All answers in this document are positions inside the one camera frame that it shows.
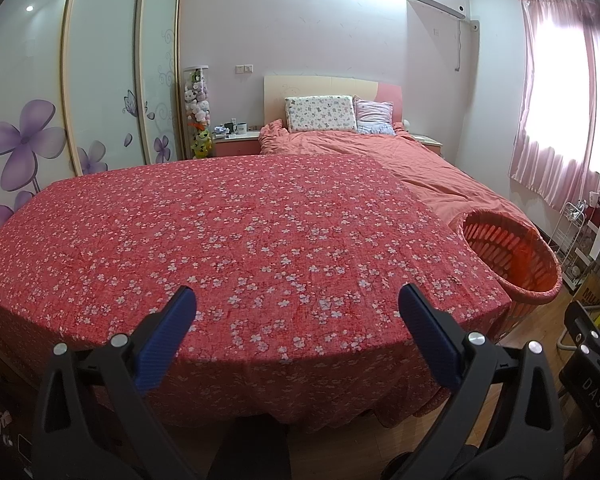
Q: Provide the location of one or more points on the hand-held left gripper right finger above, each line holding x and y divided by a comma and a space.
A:
427, 332

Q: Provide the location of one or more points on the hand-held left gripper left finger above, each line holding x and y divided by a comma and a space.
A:
165, 332

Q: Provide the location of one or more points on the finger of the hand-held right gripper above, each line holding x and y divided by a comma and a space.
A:
577, 317

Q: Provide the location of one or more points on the orange plastic basket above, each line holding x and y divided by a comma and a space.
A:
510, 255

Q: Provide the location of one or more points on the red floral blanket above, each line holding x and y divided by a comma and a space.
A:
180, 260

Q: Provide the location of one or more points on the pink white nightstand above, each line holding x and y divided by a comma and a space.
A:
235, 146
430, 141

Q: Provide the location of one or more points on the yellow green plush toy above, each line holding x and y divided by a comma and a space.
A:
201, 142

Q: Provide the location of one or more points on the pink curtain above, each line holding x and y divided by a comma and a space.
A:
555, 110

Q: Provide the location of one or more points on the white mug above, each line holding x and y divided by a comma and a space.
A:
240, 127

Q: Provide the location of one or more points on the pink striped pillow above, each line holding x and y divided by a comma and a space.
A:
375, 114

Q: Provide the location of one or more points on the clear tube of plush toys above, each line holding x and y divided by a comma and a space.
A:
197, 100

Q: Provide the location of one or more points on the floral print pillow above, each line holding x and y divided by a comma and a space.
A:
320, 113

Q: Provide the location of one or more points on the wardrobe with purple flowers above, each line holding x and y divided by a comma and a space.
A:
95, 85

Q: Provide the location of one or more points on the beige pink bed headboard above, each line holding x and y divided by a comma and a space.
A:
325, 86

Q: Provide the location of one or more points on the white conduit pipe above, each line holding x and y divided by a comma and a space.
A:
458, 45

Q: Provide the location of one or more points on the wall switch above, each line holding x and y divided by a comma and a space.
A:
243, 68

